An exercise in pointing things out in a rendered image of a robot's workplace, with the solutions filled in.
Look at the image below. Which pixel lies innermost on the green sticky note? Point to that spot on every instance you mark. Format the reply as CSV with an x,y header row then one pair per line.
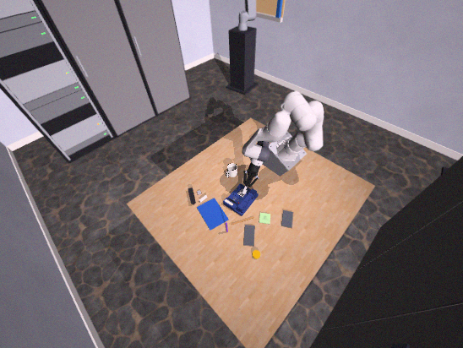
x,y
264,218

